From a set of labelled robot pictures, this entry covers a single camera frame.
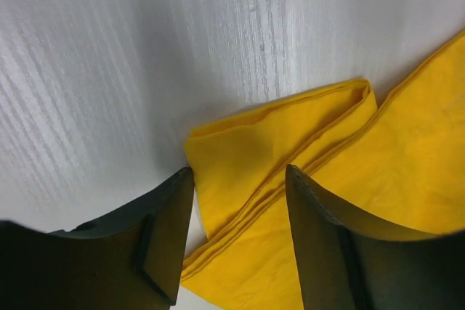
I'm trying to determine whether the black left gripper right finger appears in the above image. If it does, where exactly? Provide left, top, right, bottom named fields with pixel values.
left=286, top=165, right=464, bottom=309

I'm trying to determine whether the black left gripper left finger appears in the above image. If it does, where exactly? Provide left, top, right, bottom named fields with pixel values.
left=1, top=167, right=194, bottom=309

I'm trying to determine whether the yellow Pikachu cloth placemat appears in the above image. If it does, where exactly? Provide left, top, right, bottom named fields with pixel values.
left=181, top=34, right=464, bottom=309

